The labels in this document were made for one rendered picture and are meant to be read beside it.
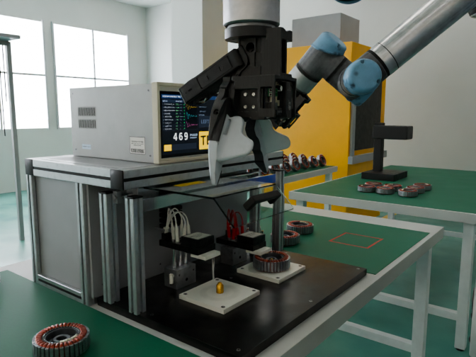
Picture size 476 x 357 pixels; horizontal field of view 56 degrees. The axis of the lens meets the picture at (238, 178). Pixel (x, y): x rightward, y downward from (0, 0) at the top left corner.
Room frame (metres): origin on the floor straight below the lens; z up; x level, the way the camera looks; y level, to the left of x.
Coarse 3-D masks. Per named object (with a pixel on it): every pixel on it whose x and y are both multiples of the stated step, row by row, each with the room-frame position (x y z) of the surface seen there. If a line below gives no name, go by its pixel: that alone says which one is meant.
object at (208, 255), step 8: (200, 232) 1.18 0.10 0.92; (160, 240) 1.19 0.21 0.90; (168, 240) 1.18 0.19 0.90; (184, 240) 1.14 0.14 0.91; (192, 240) 1.12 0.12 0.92; (200, 240) 1.11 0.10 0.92; (208, 240) 1.14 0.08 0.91; (176, 248) 1.15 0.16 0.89; (184, 248) 1.13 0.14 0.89; (192, 248) 1.12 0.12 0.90; (200, 248) 1.11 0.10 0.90; (208, 248) 1.14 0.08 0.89; (184, 256) 1.21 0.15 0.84; (192, 256) 1.12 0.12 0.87; (200, 256) 1.10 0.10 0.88; (208, 256) 1.10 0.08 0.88
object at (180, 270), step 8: (176, 264) 1.20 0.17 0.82; (184, 264) 1.20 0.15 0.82; (192, 264) 1.20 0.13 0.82; (168, 272) 1.17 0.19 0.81; (176, 272) 1.15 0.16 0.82; (184, 272) 1.17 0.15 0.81; (192, 272) 1.20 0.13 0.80; (168, 280) 1.17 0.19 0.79; (176, 280) 1.15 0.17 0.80; (184, 280) 1.17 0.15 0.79; (192, 280) 1.20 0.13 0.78; (176, 288) 1.15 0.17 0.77
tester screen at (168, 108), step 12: (168, 96) 1.15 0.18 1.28; (180, 96) 1.18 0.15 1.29; (216, 96) 1.29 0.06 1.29; (168, 108) 1.15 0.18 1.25; (180, 108) 1.18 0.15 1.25; (192, 108) 1.22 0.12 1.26; (204, 108) 1.25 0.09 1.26; (168, 120) 1.15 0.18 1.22; (180, 120) 1.18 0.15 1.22; (192, 120) 1.22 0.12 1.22; (168, 132) 1.14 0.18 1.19; (192, 132) 1.21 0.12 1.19
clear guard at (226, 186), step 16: (208, 176) 1.25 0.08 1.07; (176, 192) 1.01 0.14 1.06; (192, 192) 1.00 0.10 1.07; (208, 192) 1.00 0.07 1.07; (224, 192) 1.00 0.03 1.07; (240, 192) 1.01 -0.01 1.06; (256, 192) 1.05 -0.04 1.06; (224, 208) 0.93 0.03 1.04; (240, 208) 0.96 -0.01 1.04; (256, 208) 1.00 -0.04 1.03; (272, 208) 1.03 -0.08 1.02; (288, 208) 1.07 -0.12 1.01; (240, 224) 0.92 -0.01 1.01
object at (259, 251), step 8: (248, 232) 1.36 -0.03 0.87; (256, 232) 1.36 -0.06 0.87; (216, 240) 1.38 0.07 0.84; (224, 240) 1.36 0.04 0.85; (240, 240) 1.33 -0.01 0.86; (248, 240) 1.31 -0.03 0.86; (256, 240) 1.31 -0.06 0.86; (264, 240) 1.34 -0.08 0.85; (240, 248) 1.32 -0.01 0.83; (248, 248) 1.31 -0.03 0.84; (256, 248) 1.31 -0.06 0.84; (264, 248) 1.33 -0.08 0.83
